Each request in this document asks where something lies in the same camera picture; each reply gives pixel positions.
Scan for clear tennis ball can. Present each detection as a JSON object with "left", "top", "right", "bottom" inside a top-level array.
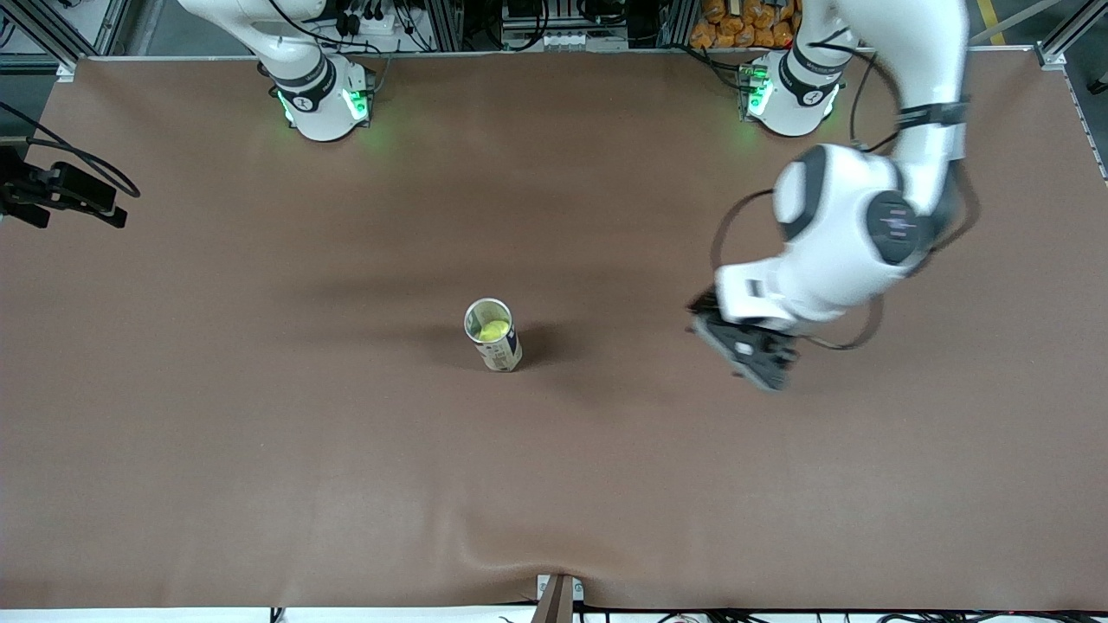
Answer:
[{"left": 464, "top": 298, "right": 524, "bottom": 373}]

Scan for white power strip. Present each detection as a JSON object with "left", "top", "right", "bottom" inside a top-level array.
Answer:
[{"left": 339, "top": 7, "right": 401, "bottom": 37}]

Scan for aluminium frame profile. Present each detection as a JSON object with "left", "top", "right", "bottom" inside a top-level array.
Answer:
[
  {"left": 1037, "top": 0, "right": 1108, "bottom": 70},
  {"left": 0, "top": 0, "right": 131, "bottom": 72}
]

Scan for aluminium bracket with profile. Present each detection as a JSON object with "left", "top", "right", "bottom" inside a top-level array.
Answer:
[{"left": 535, "top": 573, "right": 586, "bottom": 623}]

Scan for orange packaged goods pile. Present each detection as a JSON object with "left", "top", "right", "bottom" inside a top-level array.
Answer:
[{"left": 690, "top": 0, "right": 802, "bottom": 50}]

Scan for brown table mat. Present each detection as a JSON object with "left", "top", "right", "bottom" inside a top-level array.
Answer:
[{"left": 0, "top": 49, "right": 1108, "bottom": 612}]

